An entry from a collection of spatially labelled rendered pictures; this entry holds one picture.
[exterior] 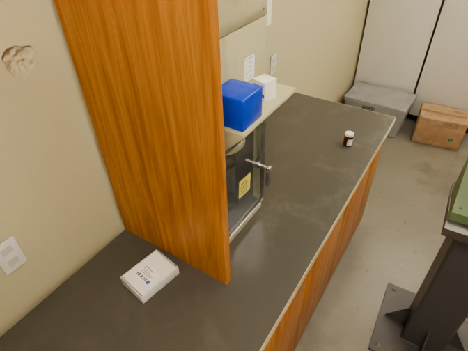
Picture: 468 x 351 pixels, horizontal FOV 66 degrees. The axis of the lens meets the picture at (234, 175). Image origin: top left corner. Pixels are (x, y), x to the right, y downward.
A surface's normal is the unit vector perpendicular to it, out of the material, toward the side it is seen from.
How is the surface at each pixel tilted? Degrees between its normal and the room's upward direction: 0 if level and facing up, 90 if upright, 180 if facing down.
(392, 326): 0
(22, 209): 90
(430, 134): 95
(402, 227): 0
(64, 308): 0
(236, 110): 90
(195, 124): 90
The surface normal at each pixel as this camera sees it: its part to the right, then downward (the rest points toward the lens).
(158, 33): -0.54, 0.54
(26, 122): 0.84, 0.32
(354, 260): -0.03, -0.77
